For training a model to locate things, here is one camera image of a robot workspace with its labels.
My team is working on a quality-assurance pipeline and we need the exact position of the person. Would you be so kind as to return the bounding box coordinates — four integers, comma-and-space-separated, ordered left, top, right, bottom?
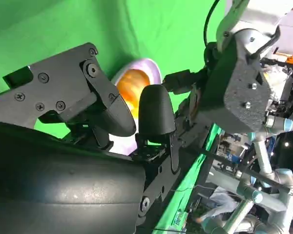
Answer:
195, 186, 239, 226

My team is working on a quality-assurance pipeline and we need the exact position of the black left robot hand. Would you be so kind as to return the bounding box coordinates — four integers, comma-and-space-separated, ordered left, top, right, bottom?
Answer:
162, 42, 222, 137

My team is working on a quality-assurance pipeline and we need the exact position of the orange and white bread roll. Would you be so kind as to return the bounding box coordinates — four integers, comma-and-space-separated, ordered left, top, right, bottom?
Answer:
117, 69, 151, 120

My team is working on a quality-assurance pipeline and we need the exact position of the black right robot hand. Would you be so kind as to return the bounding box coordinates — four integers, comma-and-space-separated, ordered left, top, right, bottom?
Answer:
0, 42, 188, 234

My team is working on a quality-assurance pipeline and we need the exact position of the lilac plate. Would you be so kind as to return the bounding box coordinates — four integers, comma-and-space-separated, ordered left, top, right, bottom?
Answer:
111, 58, 162, 156

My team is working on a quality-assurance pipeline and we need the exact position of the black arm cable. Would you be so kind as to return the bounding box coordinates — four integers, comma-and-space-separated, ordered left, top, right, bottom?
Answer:
203, 0, 221, 47

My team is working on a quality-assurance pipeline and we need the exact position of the green table cloth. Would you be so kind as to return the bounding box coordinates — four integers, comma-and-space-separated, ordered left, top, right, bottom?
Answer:
0, 0, 226, 234

